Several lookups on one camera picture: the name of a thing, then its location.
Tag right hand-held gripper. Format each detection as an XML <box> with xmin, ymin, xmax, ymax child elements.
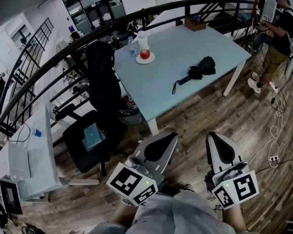
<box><xmin>204</xmin><ymin>132</ymin><xmax>260</xmax><ymax>210</ymax></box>

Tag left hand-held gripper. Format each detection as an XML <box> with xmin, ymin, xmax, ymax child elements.
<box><xmin>106</xmin><ymin>132</ymin><xmax>179</xmax><ymax>207</ymax></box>

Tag black umbrella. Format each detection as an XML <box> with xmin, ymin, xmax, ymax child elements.
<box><xmin>172</xmin><ymin>56</ymin><xmax>216</xmax><ymax>95</ymax></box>

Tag person's right forearm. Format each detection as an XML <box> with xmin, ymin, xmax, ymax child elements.
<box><xmin>222</xmin><ymin>202</ymin><xmax>249</xmax><ymax>233</ymax></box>

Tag person's left forearm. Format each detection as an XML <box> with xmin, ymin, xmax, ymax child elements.
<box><xmin>111</xmin><ymin>202</ymin><xmax>137</xmax><ymax>229</ymax></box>

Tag person's black trousers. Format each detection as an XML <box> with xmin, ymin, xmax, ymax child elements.
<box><xmin>158</xmin><ymin>183</ymin><xmax>195</xmax><ymax>197</ymax></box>

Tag clear bag of bottles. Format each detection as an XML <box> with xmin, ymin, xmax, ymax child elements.
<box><xmin>117</xmin><ymin>97</ymin><xmax>144</xmax><ymax>126</ymax></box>

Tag person's grey shirt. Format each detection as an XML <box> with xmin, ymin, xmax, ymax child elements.
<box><xmin>87</xmin><ymin>190</ymin><xmax>259</xmax><ymax>234</ymax></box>

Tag light blue laptop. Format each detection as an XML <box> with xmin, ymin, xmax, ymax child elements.
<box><xmin>82</xmin><ymin>122</ymin><xmax>107</xmax><ymax>152</ymax></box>

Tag black office chair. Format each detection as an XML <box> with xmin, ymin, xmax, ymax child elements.
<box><xmin>55</xmin><ymin>40</ymin><xmax>127</xmax><ymax>177</ymax></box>

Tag white round plate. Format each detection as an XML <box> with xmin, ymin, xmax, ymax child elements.
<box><xmin>136</xmin><ymin>52</ymin><xmax>156</xmax><ymax>64</ymax></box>

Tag clear plastic water bottle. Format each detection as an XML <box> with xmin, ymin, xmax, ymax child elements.
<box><xmin>127</xmin><ymin>36</ymin><xmax>140</xmax><ymax>57</ymax></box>

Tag light blue table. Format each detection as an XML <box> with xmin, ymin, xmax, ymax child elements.
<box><xmin>113</xmin><ymin>24</ymin><xmax>252</xmax><ymax>137</ymax></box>

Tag white standing machine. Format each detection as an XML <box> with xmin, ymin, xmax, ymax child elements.
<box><xmin>284</xmin><ymin>39</ymin><xmax>293</xmax><ymax>81</ymax></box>

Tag white lidded mug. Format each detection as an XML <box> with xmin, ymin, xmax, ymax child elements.
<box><xmin>133</xmin><ymin>30</ymin><xmax>149</xmax><ymax>51</ymax></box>

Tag white side table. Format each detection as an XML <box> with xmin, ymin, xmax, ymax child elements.
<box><xmin>9</xmin><ymin>103</ymin><xmax>101</xmax><ymax>202</ymax></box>

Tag brown wooden organizer box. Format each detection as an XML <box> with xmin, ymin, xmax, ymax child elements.
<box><xmin>184</xmin><ymin>15</ymin><xmax>207</xmax><ymax>32</ymax></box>

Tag white box appliance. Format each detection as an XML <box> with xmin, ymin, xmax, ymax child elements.
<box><xmin>0</xmin><ymin>141</ymin><xmax>31</xmax><ymax>180</ymax></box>

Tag black screen appliance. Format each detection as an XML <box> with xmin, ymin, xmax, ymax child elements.
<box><xmin>0</xmin><ymin>179</ymin><xmax>23</xmax><ymax>215</ymax></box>

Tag black metal railing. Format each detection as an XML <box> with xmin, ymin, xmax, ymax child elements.
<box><xmin>0</xmin><ymin>0</ymin><xmax>262</xmax><ymax>136</ymax></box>

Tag dark framed glass partition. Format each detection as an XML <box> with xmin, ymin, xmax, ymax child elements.
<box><xmin>61</xmin><ymin>0</ymin><xmax>126</xmax><ymax>35</ymax></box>

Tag white bead bracelet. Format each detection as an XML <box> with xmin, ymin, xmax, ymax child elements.
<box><xmin>121</xmin><ymin>197</ymin><xmax>147</xmax><ymax>207</ymax></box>

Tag white floor cable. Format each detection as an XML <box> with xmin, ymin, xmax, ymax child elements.
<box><xmin>249</xmin><ymin>89</ymin><xmax>284</xmax><ymax>168</ymax></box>

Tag thin black cable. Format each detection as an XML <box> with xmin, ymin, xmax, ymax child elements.
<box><xmin>16</xmin><ymin>122</ymin><xmax>31</xmax><ymax>143</ymax></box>

